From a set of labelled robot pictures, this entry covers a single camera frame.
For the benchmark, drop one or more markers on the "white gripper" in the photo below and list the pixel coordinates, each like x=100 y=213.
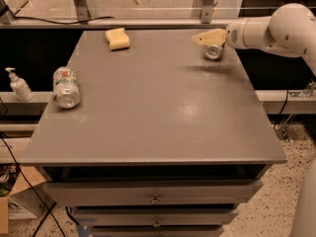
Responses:
x=233 y=36

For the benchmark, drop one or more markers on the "orange soda can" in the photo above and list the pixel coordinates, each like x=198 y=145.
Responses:
x=214 y=52

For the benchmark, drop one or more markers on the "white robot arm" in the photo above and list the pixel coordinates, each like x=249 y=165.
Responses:
x=290 y=31

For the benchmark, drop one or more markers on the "7up can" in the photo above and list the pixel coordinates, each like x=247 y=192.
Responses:
x=66 y=92

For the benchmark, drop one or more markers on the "yellow sponge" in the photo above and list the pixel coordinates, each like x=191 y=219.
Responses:
x=117 y=39

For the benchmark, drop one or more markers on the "grey drawer cabinet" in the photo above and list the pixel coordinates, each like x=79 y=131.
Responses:
x=158 y=111

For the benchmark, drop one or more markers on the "top grey drawer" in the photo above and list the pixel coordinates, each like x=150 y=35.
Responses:
x=152 y=193

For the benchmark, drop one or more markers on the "grey drawer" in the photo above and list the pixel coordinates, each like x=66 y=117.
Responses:
x=152 y=193
x=153 y=215
x=163 y=231

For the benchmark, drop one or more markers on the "white pump bottle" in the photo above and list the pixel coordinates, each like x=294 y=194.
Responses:
x=19 y=86

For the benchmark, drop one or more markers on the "middle grey drawer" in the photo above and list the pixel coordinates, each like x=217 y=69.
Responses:
x=153 y=215

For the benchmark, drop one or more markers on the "bottom grey drawer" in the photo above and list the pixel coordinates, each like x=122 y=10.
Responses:
x=163 y=231

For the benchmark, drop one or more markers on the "cardboard box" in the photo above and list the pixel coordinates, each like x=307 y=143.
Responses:
x=24 y=201

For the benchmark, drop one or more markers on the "right metal bracket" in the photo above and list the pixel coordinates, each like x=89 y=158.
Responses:
x=206 y=11

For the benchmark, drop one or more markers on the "metal bracket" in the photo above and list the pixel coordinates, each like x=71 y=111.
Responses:
x=81 y=10
x=206 y=11

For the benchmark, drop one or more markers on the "left metal bracket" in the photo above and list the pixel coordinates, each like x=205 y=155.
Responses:
x=81 y=10

